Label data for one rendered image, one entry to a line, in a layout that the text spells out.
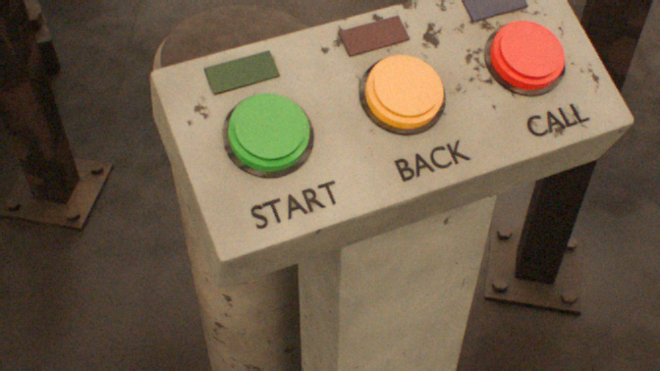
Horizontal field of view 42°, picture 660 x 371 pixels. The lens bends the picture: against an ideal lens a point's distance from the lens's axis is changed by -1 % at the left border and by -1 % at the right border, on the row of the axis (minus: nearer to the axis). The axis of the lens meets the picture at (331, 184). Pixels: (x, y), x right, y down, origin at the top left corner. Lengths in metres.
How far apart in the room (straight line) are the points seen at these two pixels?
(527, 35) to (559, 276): 0.69
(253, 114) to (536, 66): 0.15
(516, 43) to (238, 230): 0.18
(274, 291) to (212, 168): 0.31
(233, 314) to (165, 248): 0.41
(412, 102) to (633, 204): 0.84
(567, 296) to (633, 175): 0.26
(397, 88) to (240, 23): 0.21
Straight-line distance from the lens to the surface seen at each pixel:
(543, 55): 0.48
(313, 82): 0.45
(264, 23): 0.63
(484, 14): 0.49
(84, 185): 1.24
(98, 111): 1.35
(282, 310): 0.75
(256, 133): 0.42
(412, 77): 0.45
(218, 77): 0.44
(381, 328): 0.56
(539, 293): 1.12
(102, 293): 1.13
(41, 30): 1.41
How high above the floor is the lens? 0.91
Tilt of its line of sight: 49 degrees down
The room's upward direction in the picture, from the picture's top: 1 degrees clockwise
